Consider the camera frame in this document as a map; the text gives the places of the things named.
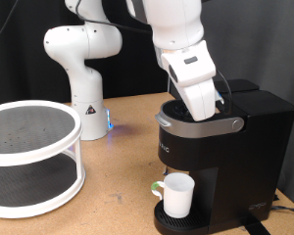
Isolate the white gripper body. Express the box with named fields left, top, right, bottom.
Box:
left=176, top=77, right=218, bottom=122

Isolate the silver Keurig handle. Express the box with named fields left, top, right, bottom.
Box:
left=155, top=111, right=245, bottom=138

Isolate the white mug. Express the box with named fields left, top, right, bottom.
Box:
left=150, top=171, right=195, bottom=219

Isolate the black Keurig brew head lid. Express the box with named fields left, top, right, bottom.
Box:
left=161, top=95, right=249, bottom=124

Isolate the black Keurig coffee machine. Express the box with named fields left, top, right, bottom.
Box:
left=153, top=77, right=294, bottom=235

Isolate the black Keurig drip tray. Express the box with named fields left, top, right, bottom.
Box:
left=154, top=199, right=209, bottom=235

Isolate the black tape strip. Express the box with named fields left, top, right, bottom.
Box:
left=241, top=213, right=272, bottom=235

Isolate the white two-tier turntable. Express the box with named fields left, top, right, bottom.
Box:
left=0, top=99, right=86, bottom=219

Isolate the black robot wrist cable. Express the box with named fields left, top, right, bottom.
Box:
left=75, top=0, right=233, bottom=116

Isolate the black Keurig power cable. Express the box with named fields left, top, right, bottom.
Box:
left=270, top=205, right=294, bottom=216

